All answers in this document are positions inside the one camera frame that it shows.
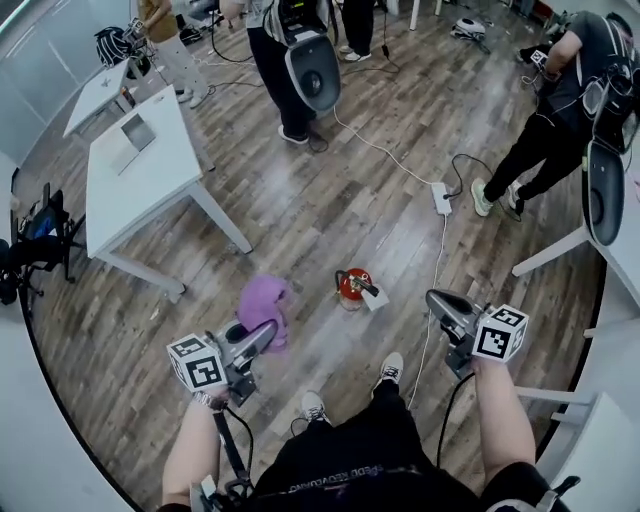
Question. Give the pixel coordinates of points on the grey open box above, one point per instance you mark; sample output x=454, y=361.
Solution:
x=132, y=142

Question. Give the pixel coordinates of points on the small white table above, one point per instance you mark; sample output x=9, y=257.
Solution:
x=97, y=95

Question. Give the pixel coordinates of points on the person's right forearm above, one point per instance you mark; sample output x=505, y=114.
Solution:
x=505, y=425

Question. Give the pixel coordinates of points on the person's black shirt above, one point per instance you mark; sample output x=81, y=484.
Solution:
x=360, y=465

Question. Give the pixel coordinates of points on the red fire extinguisher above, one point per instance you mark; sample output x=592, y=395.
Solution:
x=352, y=292

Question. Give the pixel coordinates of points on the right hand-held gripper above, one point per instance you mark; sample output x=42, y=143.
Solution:
x=500, y=335

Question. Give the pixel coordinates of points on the silver wristwatch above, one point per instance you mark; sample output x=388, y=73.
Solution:
x=207, y=400

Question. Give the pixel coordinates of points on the large white table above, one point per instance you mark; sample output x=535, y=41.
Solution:
x=145, y=195

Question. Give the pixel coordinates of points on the person's white shoe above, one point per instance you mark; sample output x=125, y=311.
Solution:
x=314, y=407
x=389, y=372

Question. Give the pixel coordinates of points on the person's right white shoe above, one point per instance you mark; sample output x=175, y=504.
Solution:
x=389, y=372

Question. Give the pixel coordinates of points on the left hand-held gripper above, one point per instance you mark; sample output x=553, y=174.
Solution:
x=197, y=365

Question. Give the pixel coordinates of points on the person's black trousers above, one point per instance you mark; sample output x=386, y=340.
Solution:
x=385, y=405

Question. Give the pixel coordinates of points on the paper tag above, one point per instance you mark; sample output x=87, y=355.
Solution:
x=376, y=300

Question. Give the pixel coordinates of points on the black white striped backpack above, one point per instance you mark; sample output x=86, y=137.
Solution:
x=112, y=47

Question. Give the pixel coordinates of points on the dark spray can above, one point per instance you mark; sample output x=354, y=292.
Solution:
x=129, y=97

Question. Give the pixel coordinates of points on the grey white backpack shell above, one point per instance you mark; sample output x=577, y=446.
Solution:
x=312, y=70
x=605, y=195

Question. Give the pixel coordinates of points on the purple cloth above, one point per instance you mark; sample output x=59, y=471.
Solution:
x=262, y=305

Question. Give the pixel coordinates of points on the person's left white shoe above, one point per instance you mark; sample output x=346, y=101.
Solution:
x=314, y=407

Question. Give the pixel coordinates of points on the white power strip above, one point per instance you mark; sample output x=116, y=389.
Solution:
x=441, y=199

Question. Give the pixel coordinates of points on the white grey floor device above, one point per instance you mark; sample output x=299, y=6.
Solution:
x=467, y=27

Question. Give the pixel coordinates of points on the black office chair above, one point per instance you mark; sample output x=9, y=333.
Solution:
x=45, y=240

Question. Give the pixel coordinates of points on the person's left forearm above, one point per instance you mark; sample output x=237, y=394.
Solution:
x=192, y=450

